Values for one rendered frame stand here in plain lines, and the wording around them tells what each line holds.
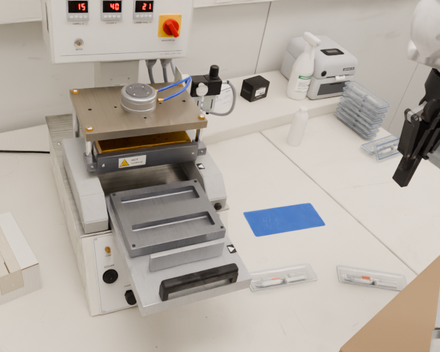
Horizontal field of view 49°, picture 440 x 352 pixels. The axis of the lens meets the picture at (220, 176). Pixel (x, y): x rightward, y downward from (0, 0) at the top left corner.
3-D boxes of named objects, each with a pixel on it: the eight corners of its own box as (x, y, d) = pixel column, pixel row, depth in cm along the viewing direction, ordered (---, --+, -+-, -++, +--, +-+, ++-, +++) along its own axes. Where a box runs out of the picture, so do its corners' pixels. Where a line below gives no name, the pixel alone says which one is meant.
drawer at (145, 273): (103, 209, 107) (103, 182, 102) (195, 193, 115) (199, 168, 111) (141, 319, 87) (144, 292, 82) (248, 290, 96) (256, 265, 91)
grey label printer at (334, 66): (277, 72, 203) (287, 34, 193) (314, 68, 212) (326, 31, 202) (311, 103, 188) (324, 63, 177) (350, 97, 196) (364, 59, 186)
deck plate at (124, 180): (45, 118, 131) (45, 115, 131) (166, 107, 145) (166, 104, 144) (79, 239, 100) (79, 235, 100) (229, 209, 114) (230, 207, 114)
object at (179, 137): (84, 122, 116) (84, 87, 110) (171, 113, 125) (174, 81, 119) (101, 166, 104) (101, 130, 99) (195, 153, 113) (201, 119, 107)
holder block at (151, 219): (110, 201, 103) (110, 192, 102) (195, 186, 111) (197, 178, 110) (130, 258, 92) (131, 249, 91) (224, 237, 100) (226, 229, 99)
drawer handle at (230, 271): (158, 292, 87) (160, 279, 85) (232, 274, 93) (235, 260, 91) (161, 302, 86) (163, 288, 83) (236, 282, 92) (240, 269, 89)
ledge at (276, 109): (137, 106, 175) (137, 95, 172) (306, 73, 218) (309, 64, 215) (178, 152, 157) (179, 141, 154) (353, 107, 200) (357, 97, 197)
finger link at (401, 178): (419, 158, 89) (416, 159, 88) (404, 187, 93) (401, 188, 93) (408, 149, 91) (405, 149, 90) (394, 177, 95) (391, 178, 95)
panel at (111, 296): (100, 314, 106) (91, 236, 101) (222, 282, 118) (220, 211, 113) (102, 318, 105) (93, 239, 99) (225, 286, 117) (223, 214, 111)
